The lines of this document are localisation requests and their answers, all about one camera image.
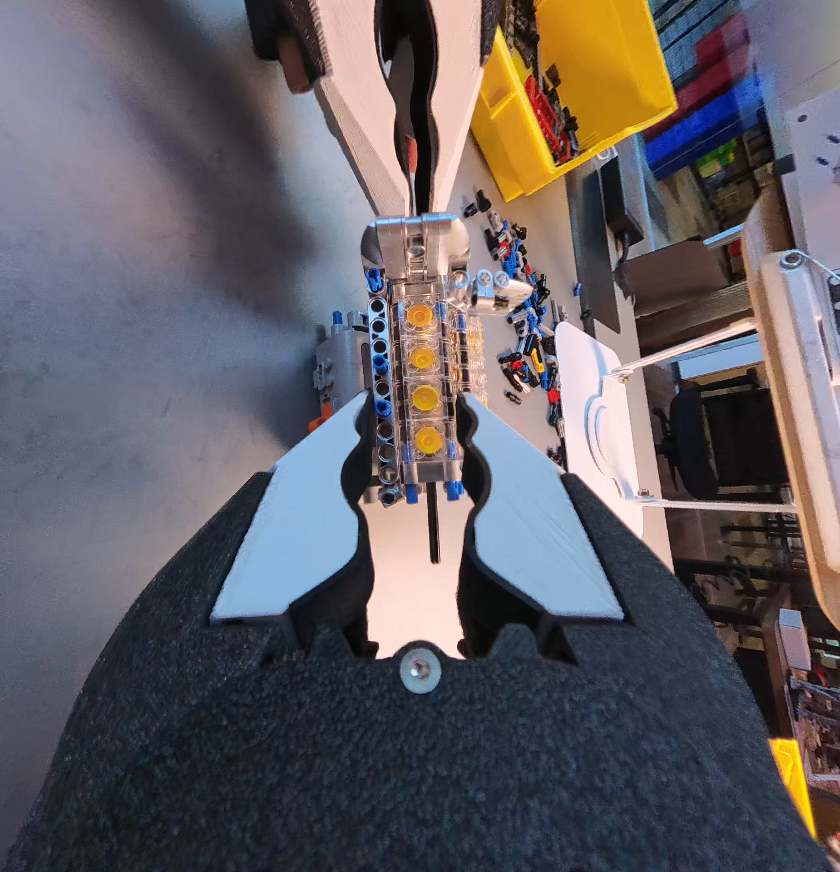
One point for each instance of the yellow plastic bin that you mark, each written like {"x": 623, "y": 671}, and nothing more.
{"x": 597, "y": 68}

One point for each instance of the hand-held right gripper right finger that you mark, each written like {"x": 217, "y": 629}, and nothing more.
{"x": 543, "y": 545}

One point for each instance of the yellow plastic crate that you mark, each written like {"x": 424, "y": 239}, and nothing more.
{"x": 795, "y": 784}

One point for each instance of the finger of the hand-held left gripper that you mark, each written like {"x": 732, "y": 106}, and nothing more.
{"x": 352, "y": 68}
{"x": 458, "y": 68}

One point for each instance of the black power adapter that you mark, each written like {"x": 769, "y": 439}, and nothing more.
{"x": 604, "y": 245}

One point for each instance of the black office chair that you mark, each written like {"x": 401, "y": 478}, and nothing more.
{"x": 727, "y": 436}

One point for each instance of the grey brick engine model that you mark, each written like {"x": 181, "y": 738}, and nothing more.
{"x": 420, "y": 354}

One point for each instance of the pile of colourful brick parts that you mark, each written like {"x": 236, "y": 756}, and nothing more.
{"x": 522, "y": 341}

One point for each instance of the white booklet stand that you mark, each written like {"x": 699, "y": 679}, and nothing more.
{"x": 597, "y": 409}

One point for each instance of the blue plastic storage crates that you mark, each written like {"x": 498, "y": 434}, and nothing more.
{"x": 706, "y": 109}

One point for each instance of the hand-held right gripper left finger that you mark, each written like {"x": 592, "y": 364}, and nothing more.
{"x": 291, "y": 545}

